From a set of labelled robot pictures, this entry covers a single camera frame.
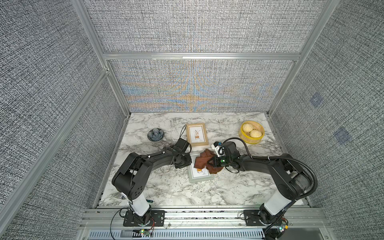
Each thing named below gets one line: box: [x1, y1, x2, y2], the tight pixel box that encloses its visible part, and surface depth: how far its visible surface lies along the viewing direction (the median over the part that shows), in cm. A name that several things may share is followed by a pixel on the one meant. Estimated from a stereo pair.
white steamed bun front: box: [250, 129, 263, 138], surface depth 102 cm
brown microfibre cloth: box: [194, 148, 224, 174], surface depth 90 cm
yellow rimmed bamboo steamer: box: [239, 120, 265, 145], surface depth 105 cm
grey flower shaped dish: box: [147, 128, 165, 142], surface depth 105 cm
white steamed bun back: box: [242, 123, 253, 133], surface depth 105 cm
